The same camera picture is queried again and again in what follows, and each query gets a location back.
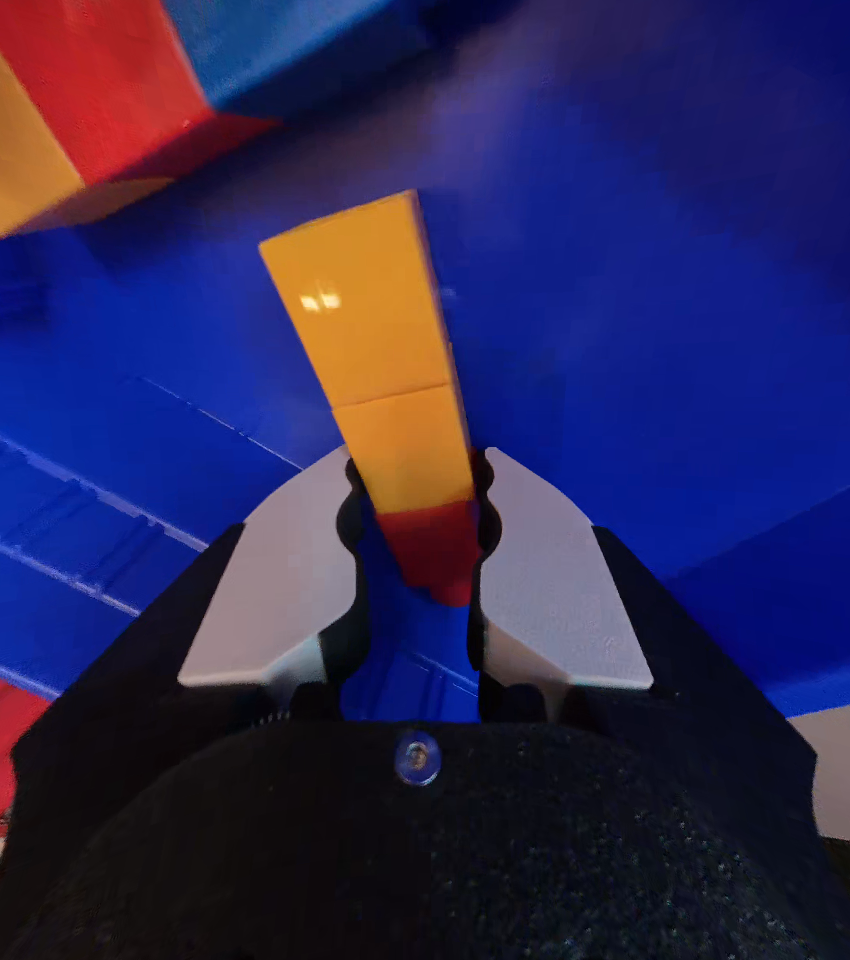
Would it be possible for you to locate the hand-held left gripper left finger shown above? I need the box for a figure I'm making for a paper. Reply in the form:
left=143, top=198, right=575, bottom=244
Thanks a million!
left=177, top=446, right=372, bottom=695

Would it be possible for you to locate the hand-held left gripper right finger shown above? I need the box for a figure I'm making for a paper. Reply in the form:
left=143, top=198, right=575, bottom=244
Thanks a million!
left=468, top=446, right=654, bottom=695

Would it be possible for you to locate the red mega block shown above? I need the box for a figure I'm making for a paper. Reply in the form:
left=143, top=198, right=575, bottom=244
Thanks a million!
left=376, top=495, right=484, bottom=609
left=0, top=0, right=281, bottom=186

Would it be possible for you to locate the orange mega block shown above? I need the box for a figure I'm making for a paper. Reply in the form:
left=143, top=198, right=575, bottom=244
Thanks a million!
left=329, top=382, right=477, bottom=520
left=0, top=0, right=174, bottom=243
left=257, top=189, right=465, bottom=411

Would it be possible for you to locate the blue plastic bin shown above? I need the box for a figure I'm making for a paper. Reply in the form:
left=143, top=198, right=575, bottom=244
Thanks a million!
left=0, top=0, right=850, bottom=721

